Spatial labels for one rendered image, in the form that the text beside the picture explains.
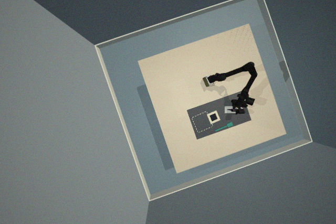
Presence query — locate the cream square tile with dark centre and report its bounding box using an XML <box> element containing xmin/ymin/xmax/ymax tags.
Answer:
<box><xmin>207</xmin><ymin>111</ymin><xmax>220</xmax><ymax>124</ymax></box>

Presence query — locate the green small trowel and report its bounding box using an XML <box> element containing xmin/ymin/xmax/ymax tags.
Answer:
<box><xmin>215</xmin><ymin>122</ymin><xmax>233</xmax><ymax>132</ymax></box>

